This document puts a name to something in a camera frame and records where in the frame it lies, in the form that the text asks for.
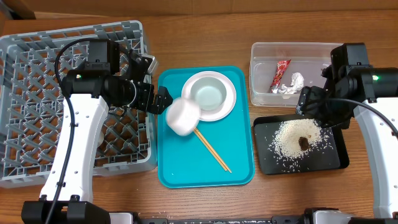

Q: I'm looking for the white tissue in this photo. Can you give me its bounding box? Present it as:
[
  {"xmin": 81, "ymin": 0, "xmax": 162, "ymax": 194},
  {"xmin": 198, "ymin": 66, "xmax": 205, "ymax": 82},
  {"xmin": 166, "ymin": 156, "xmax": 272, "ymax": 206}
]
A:
[{"xmin": 277, "ymin": 72, "xmax": 304, "ymax": 95}]

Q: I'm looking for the pink bowl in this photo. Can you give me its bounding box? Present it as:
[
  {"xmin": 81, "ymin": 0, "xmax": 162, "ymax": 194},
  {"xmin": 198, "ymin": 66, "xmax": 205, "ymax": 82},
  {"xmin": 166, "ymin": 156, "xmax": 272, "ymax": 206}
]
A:
[{"xmin": 166, "ymin": 98, "xmax": 201, "ymax": 136}]

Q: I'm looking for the brown food scrap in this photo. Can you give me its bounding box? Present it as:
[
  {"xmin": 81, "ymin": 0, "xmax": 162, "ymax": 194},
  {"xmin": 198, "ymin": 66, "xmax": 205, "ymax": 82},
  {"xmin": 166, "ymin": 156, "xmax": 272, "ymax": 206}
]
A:
[{"xmin": 298, "ymin": 137, "xmax": 310, "ymax": 151}]

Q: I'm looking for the grey bowl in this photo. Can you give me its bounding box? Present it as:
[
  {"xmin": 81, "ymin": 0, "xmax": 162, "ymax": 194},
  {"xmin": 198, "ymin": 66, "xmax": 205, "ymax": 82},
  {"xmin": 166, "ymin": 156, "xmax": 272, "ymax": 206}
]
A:
[{"xmin": 190, "ymin": 77, "xmax": 226, "ymax": 111}]

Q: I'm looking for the red snack wrapper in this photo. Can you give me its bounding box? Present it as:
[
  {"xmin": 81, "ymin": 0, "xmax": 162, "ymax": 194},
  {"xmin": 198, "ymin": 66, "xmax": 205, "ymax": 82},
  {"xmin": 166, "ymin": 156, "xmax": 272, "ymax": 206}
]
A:
[{"xmin": 270, "ymin": 60, "xmax": 291, "ymax": 93}]

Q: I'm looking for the white rice pile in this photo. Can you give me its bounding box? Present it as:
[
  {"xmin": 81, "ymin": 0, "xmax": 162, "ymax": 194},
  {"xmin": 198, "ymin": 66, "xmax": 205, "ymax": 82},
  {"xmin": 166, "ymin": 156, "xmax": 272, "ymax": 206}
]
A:
[{"xmin": 264, "ymin": 119, "xmax": 340, "ymax": 174}]

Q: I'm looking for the white cup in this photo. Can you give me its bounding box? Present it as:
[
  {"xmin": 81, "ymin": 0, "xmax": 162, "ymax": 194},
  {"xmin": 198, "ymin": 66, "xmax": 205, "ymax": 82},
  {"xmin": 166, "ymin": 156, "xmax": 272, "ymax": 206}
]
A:
[{"xmin": 97, "ymin": 132, "xmax": 104, "ymax": 147}]

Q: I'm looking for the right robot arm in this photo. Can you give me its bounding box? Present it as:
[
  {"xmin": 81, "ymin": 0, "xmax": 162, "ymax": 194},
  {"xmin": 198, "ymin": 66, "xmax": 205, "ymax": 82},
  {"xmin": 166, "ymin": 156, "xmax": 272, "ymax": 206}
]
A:
[{"xmin": 296, "ymin": 43, "xmax": 397, "ymax": 220}]

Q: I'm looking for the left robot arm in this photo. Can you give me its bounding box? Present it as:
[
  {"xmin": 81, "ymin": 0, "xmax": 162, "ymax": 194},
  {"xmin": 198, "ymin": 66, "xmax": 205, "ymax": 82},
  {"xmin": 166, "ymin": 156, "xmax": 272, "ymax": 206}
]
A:
[{"xmin": 21, "ymin": 38, "xmax": 173, "ymax": 223}]

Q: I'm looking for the grey dishwasher rack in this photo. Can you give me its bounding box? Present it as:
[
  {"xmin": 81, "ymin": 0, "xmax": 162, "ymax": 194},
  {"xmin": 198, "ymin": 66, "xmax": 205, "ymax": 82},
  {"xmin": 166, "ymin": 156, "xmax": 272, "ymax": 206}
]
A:
[{"xmin": 1, "ymin": 21, "xmax": 157, "ymax": 189}]

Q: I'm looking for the white round plate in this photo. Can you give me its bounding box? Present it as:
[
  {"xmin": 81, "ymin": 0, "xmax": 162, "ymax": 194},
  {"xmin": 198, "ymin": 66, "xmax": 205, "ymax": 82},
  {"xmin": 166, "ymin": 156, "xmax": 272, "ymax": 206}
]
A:
[{"xmin": 181, "ymin": 71, "xmax": 236, "ymax": 121}]

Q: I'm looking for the clear plastic bin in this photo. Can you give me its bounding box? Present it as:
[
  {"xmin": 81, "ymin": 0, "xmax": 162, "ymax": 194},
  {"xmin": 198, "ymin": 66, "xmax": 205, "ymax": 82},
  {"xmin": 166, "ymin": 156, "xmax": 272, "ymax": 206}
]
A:
[{"xmin": 249, "ymin": 42, "xmax": 341, "ymax": 107}]

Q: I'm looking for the black rectangular tray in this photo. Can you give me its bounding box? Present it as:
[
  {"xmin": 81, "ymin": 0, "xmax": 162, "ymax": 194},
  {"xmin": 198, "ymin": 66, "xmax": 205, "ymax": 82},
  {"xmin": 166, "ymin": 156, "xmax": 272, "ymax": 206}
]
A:
[{"xmin": 253, "ymin": 114, "xmax": 349, "ymax": 175}]

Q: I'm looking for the teal plastic tray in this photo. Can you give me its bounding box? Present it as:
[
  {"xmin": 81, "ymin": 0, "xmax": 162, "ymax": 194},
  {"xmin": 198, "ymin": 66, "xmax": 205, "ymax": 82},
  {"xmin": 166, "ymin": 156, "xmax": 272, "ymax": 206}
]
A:
[{"xmin": 157, "ymin": 66, "xmax": 254, "ymax": 188}]

